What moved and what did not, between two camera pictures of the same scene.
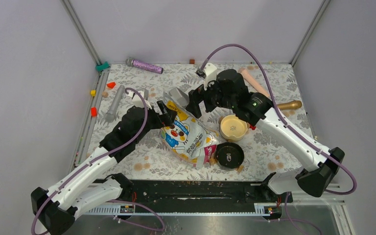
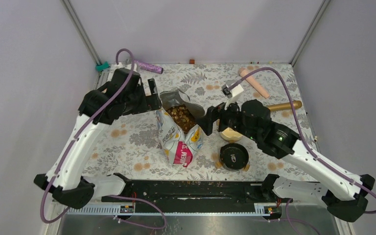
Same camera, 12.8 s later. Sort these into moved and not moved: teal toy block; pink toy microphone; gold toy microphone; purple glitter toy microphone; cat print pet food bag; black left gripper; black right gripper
Moved: black left gripper; cat print pet food bag; black right gripper
Not moved: purple glitter toy microphone; pink toy microphone; gold toy microphone; teal toy block
